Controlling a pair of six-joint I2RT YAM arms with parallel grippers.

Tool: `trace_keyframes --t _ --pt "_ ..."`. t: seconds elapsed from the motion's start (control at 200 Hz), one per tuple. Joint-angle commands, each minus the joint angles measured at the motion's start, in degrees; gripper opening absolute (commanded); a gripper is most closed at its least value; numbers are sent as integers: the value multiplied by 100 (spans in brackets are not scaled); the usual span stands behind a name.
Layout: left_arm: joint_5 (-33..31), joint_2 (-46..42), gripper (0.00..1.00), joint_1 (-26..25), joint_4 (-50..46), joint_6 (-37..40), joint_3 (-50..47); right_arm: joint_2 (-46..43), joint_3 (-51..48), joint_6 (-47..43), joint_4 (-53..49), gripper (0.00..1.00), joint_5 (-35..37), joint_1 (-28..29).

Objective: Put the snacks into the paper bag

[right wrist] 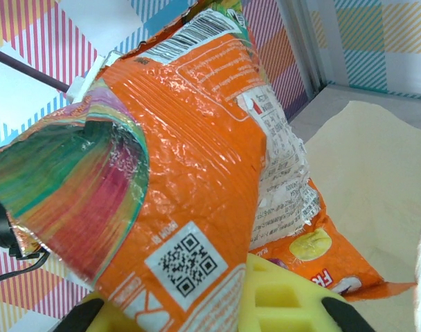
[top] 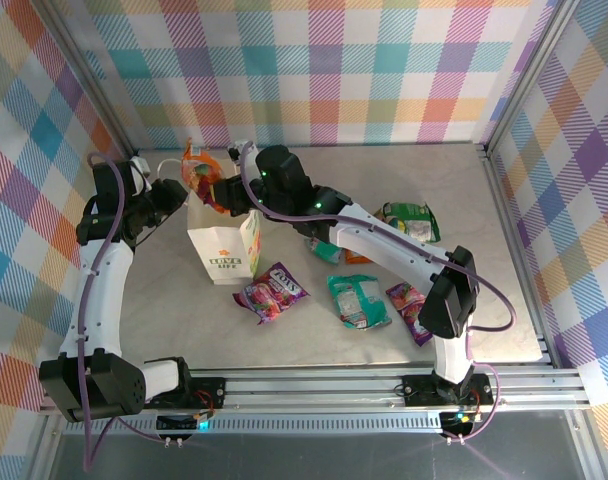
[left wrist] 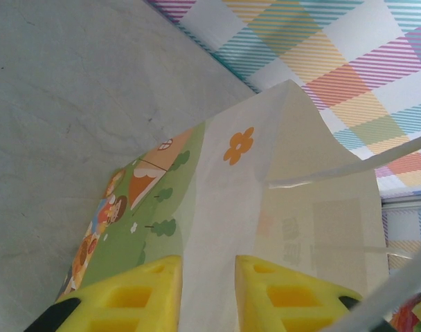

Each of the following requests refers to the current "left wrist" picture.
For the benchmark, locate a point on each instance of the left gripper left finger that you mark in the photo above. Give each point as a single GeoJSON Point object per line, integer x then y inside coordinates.
{"type": "Point", "coordinates": [127, 304]}

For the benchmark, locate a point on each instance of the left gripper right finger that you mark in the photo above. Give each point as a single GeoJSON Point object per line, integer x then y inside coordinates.
{"type": "Point", "coordinates": [286, 304]}

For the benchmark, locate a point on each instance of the illustrated white paper bag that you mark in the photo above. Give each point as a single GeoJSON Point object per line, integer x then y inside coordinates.
{"type": "Point", "coordinates": [231, 207]}

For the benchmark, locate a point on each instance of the aluminium frame post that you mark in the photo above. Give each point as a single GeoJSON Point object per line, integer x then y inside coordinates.
{"type": "Point", "coordinates": [408, 200]}

